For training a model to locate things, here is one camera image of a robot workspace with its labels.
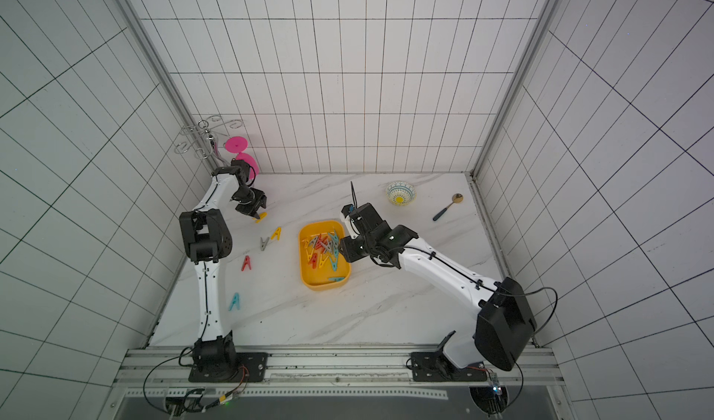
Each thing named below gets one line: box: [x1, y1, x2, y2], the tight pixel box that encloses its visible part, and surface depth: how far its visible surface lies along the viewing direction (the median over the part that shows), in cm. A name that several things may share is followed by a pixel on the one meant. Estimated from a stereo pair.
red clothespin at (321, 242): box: [315, 233, 329, 253], surface depth 98 cm
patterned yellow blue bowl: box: [384, 180, 417, 207], surface depth 112 cm
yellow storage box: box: [298, 220, 352, 291], surface depth 96 cm
